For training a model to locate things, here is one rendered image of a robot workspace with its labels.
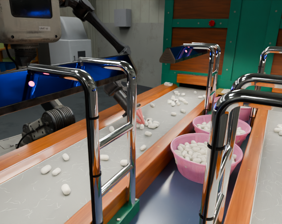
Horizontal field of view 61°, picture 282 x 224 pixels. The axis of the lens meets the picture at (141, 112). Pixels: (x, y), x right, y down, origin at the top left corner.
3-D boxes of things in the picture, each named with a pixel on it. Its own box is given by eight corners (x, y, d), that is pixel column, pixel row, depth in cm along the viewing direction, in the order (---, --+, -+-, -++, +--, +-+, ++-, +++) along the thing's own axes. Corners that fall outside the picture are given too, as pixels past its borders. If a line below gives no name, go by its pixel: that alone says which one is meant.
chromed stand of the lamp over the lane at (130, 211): (42, 230, 65) (16, 63, 50) (90, 190, 81) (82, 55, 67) (98, 262, 56) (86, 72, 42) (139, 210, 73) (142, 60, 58)
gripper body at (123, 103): (142, 105, 120) (132, 94, 121) (131, 110, 112) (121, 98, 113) (134, 113, 124) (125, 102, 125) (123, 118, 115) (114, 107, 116)
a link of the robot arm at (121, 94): (109, 96, 118) (116, 89, 116) (116, 94, 125) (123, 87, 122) (118, 107, 118) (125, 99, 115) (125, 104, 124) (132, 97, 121)
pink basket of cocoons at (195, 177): (158, 175, 90) (159, 153, 87) (182, 147, 112) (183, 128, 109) (232, 200, 78) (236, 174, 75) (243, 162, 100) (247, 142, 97)
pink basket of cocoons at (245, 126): (192, 152, 107) (194, 133, 104) (189, 129, 132) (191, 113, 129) (255, 157, 104) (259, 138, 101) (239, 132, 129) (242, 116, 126)
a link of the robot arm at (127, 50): (114, 57, 154) (126, 46, 149) (121, 63, 156) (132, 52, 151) (99, 90, 119) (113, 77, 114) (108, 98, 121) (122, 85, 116)
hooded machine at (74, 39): (95, 82, 552) (92, 17, 506) (70, 87, 506) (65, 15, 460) (75, 78, 600) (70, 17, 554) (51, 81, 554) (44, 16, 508)
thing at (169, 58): (159, 62, 117) (159, 47, 115) (196, 53, 169) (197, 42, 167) (174, 63, 114) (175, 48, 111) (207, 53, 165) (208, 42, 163)
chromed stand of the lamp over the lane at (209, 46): (174, 120, 145) (179, 43, 131) (185, 110, 162) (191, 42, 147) (205, 126, 137) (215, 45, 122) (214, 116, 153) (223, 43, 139)
